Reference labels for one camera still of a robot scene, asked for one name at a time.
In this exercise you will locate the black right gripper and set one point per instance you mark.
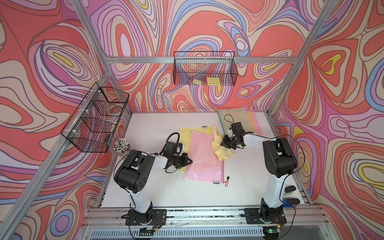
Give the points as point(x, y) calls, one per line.
point(224, 143)

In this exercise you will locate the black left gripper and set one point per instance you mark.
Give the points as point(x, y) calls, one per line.
point(184, 158)

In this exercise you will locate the yellow microfiber cloth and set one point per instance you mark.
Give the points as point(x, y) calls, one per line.
point(221, 152)

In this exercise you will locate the clear mesh document bag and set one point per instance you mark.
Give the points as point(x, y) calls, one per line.
point(227, 117)

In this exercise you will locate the pink mesh document bag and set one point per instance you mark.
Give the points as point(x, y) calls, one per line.
point(258, 127)

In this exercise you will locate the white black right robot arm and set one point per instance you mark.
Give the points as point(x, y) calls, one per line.
point(280, 162)

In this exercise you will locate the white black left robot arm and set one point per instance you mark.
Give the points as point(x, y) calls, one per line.
point(134, 172)

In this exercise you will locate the yellow sticky notes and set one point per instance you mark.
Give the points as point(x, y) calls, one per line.
point(208, 81)

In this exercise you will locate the blue grey stapler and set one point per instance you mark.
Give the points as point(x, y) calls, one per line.
point(288, 199)

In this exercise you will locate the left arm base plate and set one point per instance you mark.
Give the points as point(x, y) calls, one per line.
point(156, 217)

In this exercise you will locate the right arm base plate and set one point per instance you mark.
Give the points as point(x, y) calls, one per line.
point(258, 216)

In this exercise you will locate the black wire basket back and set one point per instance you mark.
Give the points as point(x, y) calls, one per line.
point(190, 65)

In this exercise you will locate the black wire basket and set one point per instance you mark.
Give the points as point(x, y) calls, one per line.
point(92, 126)
point(190, 65)

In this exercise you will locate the black wire basket left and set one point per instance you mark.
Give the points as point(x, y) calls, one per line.
point(92, 126)

